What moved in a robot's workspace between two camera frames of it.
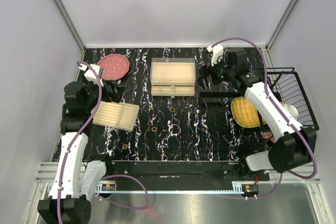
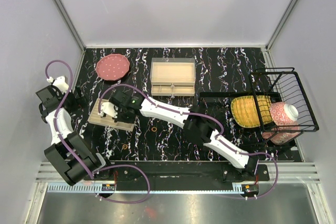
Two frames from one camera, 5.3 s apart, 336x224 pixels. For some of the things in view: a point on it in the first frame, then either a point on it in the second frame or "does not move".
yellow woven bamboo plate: (244, 113) does not move
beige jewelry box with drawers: (172, 76) does not move
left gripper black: (115, 95) -> (79, 103)
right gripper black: (209, 70) -> (119, 119)
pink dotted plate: (115, 66) does not move
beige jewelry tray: (122, 116) does not move
